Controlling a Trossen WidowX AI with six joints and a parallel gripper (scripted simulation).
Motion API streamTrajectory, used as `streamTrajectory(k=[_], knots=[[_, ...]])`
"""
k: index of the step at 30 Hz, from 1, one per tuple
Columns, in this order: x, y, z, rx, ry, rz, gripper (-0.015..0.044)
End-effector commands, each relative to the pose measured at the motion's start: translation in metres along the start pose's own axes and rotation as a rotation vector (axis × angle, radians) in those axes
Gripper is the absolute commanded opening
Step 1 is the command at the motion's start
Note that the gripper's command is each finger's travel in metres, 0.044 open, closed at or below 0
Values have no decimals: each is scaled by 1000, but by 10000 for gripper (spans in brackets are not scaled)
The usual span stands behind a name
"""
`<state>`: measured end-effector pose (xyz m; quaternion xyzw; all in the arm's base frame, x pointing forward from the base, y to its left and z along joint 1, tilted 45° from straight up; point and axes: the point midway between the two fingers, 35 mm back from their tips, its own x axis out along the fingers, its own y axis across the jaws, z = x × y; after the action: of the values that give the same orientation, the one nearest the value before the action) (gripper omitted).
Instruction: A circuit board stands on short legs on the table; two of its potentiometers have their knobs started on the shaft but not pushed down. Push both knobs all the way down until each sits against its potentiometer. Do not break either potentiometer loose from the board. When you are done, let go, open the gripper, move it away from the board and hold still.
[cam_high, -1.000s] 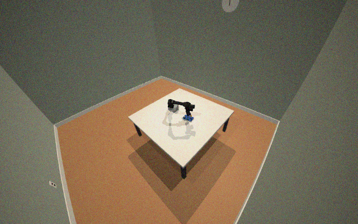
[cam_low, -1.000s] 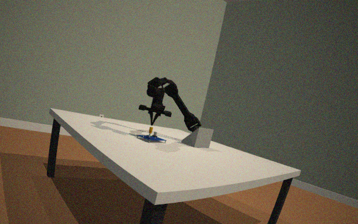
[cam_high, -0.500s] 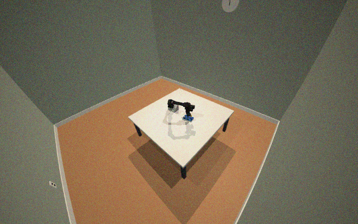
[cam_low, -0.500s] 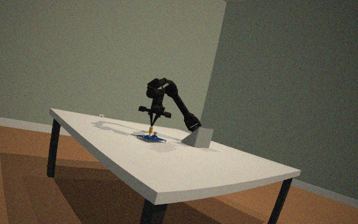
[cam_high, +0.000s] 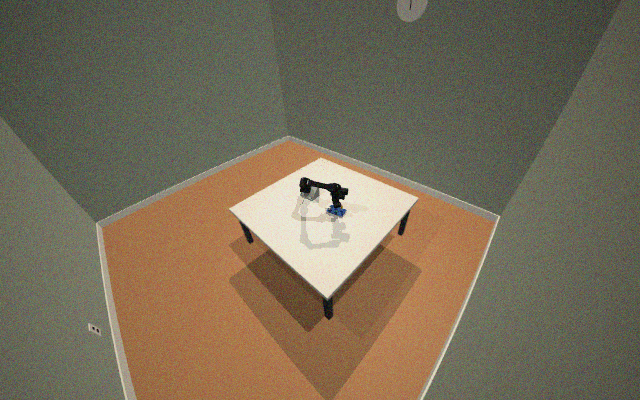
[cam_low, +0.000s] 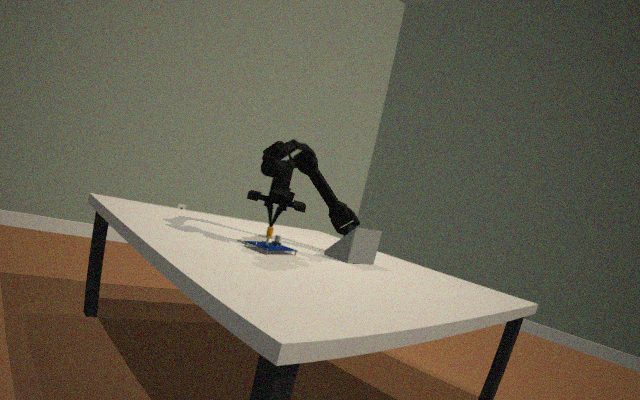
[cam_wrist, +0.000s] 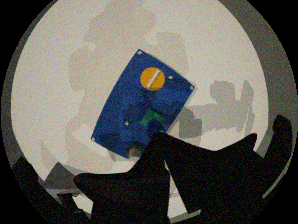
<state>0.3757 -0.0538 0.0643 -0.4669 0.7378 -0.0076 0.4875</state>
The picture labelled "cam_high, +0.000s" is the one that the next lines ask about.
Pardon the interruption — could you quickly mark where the blue circuit board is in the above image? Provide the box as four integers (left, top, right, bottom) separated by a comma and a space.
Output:
326, 205, 347, 218

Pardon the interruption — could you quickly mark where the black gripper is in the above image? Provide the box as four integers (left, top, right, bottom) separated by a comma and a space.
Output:
330, 193, 341, 208

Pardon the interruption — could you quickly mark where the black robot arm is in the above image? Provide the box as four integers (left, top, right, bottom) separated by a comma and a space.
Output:
299, 177, 349, 200

